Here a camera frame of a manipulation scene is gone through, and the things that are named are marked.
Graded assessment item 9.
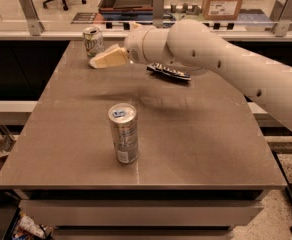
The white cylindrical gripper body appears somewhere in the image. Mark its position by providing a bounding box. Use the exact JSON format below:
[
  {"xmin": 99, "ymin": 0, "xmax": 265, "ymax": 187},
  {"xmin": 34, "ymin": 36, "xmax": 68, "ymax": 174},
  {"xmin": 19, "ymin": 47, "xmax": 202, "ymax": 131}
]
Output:
[{"xmin": 124, "ymin": 25, "xmax": 173, "ymax": 64}]

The pale translucent gripper finger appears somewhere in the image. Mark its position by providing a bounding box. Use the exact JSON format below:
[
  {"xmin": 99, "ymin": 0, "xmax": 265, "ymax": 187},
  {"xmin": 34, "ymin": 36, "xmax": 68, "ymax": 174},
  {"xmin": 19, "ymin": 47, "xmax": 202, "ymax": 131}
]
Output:
[{"xmin": 89, "ymin": 44, "xmax": 120, "ymax": 68}]

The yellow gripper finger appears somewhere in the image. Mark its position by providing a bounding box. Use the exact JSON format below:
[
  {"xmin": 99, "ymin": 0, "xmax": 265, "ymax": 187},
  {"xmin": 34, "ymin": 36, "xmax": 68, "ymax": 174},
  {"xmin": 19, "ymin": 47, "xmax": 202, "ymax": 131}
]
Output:
[{"xmin": 93, "ymin": 47, "xmax": 128, "ymax": 68}]

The green white 7up can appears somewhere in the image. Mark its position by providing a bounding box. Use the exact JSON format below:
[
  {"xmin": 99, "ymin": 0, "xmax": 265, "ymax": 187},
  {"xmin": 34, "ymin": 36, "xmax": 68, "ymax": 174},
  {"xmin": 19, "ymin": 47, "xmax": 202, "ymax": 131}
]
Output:
[{"xmin": 82, "ymin": 26, "xmax": 104, "ymax": 68}]

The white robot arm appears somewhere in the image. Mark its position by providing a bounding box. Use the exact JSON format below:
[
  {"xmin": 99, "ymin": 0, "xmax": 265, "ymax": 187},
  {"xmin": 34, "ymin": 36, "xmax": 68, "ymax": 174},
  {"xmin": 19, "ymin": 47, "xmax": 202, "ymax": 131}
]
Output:
[{"xmin": 90, "ymin": 19, "xmax": 292, "ymax": 131}]

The tall silver energy drink can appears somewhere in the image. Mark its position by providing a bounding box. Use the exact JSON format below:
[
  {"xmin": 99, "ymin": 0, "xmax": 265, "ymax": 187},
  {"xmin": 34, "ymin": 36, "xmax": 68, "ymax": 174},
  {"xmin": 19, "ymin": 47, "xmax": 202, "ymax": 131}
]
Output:
[{"xmin": 108, "ymin": 103, "xmax": 139, "ymax": 164}]

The blue chip bag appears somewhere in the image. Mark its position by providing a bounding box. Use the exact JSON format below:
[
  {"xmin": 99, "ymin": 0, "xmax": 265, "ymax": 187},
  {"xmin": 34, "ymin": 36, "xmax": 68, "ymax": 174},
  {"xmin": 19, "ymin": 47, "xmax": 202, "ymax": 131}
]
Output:
[{"xmin": 146, "ymin": 63, "xmax": 191, "ymax": 81}]

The cardboard box with label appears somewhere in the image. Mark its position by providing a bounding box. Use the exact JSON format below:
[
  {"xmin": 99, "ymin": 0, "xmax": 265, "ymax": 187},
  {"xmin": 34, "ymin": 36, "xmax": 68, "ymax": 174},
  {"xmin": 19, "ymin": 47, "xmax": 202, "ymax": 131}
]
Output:
[{"xmin": 202, "ymin": 0, "xmax": 243, "ymax": 20}]

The white table drawer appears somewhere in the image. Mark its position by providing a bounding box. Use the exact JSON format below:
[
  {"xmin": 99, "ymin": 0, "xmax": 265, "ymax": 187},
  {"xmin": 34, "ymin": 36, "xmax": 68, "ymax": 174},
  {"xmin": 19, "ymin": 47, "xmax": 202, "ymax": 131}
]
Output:
[{"xmin": 20, "ymin": 200, "xmax": 262, "ymax": 227}]

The trash bin with wrappers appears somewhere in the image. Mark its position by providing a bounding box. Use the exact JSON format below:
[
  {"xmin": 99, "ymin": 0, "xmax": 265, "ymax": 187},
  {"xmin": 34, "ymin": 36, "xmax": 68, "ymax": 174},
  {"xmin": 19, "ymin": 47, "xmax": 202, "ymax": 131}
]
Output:
[{"xmin": 3, "ymin": 210, "xmax": 54, "ymax": 240}]

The middle metal glass bracket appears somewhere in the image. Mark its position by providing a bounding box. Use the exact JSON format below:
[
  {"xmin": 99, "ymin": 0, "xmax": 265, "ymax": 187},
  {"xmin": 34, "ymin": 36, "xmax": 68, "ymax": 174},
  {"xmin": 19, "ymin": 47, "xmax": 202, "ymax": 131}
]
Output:
[{"xmin": 153, "ymin": 0, "xmax": 164, "ymax": 28}]

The metal glass bracket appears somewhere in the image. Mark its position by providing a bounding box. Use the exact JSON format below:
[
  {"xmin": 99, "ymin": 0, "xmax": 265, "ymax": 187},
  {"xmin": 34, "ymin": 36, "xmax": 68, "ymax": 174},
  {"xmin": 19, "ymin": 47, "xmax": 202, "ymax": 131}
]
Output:
[
  {"xmin": 273, "ymin": 0, "xmax": 292, "ymax": 37},
  {"xmin": 153, "ymin": 0, "xmax": 164, "ymax": 28},
  {"xmin": 18, "ymin": 0, "xmax": 44, "ymax": 36}
]

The left metal glass bracket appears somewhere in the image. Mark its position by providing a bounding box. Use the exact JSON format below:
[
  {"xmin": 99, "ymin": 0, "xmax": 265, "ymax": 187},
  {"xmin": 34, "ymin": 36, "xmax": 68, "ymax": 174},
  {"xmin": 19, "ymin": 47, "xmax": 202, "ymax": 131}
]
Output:
[{"xmin": 18, "ymin": 0, "xmax": 44, "ymax": 36}]

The right metal glass bracket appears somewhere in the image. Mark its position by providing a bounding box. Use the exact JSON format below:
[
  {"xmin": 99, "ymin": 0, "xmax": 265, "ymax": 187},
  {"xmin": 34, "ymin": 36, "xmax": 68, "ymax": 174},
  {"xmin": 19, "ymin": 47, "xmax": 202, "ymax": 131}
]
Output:
[{"xmin": 273, "ymin": 0, "xmax": 292, "ymax": 37}]

